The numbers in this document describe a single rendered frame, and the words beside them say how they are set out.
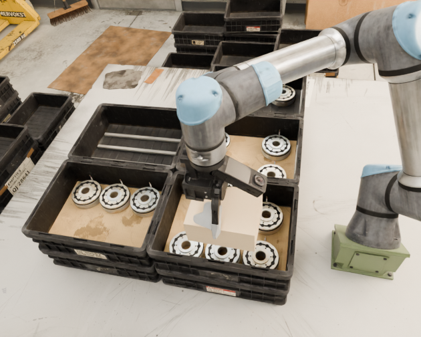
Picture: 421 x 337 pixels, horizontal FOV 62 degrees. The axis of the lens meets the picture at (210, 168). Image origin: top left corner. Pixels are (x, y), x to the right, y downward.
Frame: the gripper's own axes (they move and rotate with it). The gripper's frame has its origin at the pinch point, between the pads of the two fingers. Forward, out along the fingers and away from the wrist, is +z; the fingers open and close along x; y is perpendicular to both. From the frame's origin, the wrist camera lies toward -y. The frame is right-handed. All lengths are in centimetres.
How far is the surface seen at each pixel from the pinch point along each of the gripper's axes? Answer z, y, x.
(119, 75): 39, 83, -100
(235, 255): 24.5, -1.1, -1.5
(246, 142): 27, 4, -49
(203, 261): 18.7, 6.2, 4.8
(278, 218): 24.6, -11.6, -15.8
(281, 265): 27.4, -14.3, -2.2
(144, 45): 109, 141, -243
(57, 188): 20, 62, -12
